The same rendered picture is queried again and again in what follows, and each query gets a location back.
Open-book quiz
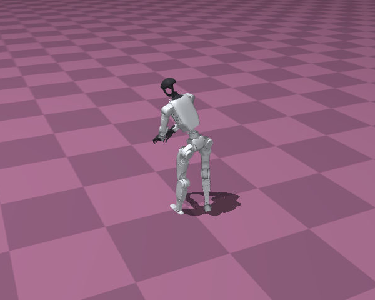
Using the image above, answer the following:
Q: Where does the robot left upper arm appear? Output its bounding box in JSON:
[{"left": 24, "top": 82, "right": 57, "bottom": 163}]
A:
[{"left": 160, "top": 104, "right": 173, "bottom": 133}]

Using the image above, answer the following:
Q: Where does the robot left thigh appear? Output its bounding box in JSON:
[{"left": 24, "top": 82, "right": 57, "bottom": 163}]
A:
[{"left": 176, "top": 144, "right": 194, "bottom": 189}]

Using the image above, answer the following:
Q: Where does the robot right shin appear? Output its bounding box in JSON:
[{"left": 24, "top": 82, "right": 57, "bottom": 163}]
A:
[{"left": 202, "top": 169, "right": 211, "bottom": 205}]

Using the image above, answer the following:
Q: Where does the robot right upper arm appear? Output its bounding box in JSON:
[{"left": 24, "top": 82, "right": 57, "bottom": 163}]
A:
[{"left": 186, "top": 93, "right": 195, "bottom": 104}]

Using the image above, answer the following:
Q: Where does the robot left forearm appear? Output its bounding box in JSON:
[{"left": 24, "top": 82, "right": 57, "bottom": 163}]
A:
[{"left": 158, "top": 125, "right": 166, "bottom": 141}]

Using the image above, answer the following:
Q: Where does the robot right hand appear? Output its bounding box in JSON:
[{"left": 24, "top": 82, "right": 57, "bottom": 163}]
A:
[{"left": 163, "top": 125, "right": 175, "bottom": 142}]

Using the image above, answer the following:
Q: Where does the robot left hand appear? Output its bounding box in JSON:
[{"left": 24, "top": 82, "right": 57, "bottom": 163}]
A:
[{"left": 153, "top": 135, "right": 161, "bottom": 144}]

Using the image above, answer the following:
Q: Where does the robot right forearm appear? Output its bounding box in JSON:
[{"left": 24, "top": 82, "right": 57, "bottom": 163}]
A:
[{"left": 172, "top": 124, "right": 180, "bottom": 132}]

